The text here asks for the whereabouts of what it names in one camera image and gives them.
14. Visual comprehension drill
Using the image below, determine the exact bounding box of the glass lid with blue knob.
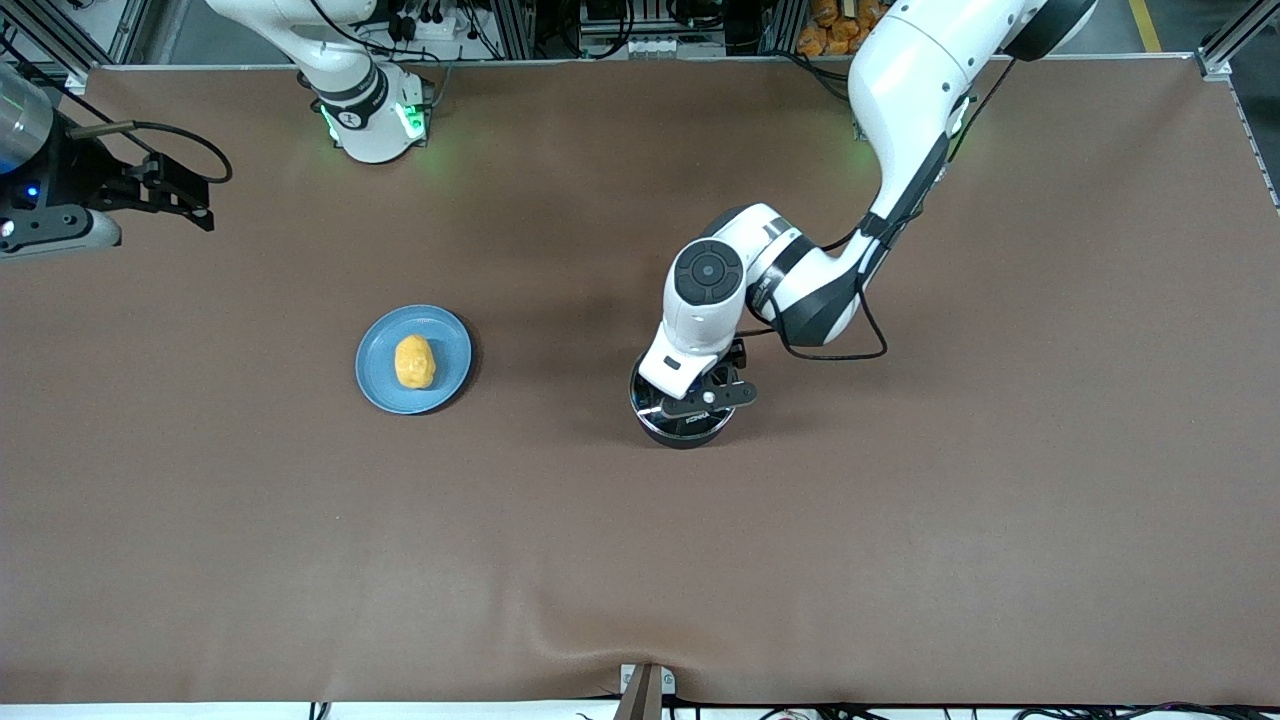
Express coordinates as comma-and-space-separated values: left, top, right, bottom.
630, 360, 737, 441

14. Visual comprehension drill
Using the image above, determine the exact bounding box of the yellow potato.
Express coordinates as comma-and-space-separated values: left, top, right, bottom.
394, 335, 437, 390

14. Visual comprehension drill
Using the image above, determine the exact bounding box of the blue plastic plate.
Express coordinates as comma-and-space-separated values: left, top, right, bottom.
355, 304, 473, 416

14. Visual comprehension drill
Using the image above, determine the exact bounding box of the white power strip with plugs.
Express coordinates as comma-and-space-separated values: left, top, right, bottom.
385, 0, 463, 43

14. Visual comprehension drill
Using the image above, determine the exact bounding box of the bag of orange pieces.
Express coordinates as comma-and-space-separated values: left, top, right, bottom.
796, 0, 893, 59

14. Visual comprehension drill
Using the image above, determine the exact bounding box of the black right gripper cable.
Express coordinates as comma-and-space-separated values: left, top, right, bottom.
66, 119, 234, 187

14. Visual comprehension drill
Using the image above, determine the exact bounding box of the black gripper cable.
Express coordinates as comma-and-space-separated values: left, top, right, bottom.
745, 60, 1013, 363
66, 119, 234, 187

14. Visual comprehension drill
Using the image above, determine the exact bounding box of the black pot with blue handle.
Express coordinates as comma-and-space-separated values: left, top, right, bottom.
628, 350, 739, 450

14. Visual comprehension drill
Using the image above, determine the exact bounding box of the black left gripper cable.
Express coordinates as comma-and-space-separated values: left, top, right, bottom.
745, 60, 1013, 363

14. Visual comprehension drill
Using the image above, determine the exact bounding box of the aluminium frame with diagonal strut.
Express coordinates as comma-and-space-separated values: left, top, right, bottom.
0, 0, 153, 89

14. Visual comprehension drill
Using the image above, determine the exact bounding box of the metal table edge bracket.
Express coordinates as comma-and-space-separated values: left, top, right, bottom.
619, 662, 677, 720

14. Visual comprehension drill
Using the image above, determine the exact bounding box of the aluminium frame post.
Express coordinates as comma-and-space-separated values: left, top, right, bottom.
490, 0, 538, 61

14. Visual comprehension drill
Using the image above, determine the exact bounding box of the aluminium corner frame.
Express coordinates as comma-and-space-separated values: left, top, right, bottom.
1195, 0, 1280, 211

